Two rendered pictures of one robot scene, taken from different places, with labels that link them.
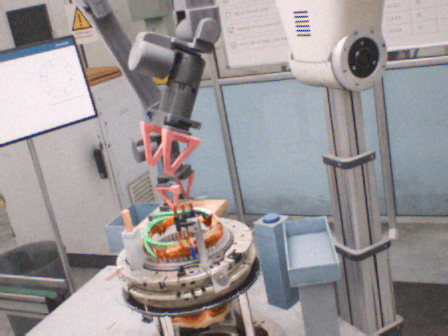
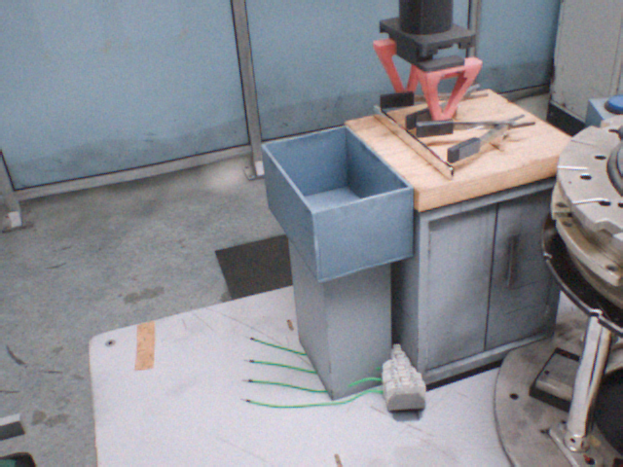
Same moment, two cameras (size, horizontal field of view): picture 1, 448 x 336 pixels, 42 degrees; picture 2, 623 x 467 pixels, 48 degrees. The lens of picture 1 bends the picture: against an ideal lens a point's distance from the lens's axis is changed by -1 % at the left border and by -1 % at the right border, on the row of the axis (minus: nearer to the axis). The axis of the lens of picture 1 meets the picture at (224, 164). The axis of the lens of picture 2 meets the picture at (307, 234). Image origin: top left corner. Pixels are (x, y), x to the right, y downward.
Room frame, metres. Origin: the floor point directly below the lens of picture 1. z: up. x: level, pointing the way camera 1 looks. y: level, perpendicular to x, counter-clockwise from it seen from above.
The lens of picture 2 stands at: (1.16, 0.75, 1.41)
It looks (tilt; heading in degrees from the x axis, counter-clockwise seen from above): 33 degrees down; 317
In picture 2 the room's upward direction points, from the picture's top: 5 degrees counter-clockwise
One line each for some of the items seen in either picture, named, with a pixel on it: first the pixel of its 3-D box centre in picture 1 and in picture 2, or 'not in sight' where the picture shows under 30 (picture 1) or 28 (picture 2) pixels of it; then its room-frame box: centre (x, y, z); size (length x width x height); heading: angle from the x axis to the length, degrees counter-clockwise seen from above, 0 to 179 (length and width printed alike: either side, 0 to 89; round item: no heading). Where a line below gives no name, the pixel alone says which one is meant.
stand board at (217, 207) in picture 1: (182, 217); (458, 143); (1.56, 0.14, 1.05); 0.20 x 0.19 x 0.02; 65
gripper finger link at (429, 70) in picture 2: (173, 191); (436, 82); (1.58, 0.16, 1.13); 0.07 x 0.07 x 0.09; 66
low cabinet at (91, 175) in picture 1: (77, 172); not in sight; (3.88, 0.99, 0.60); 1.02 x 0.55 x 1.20; 62
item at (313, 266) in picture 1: (316, 294); not in sight; (1.24, -0.16, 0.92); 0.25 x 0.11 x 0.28; 174
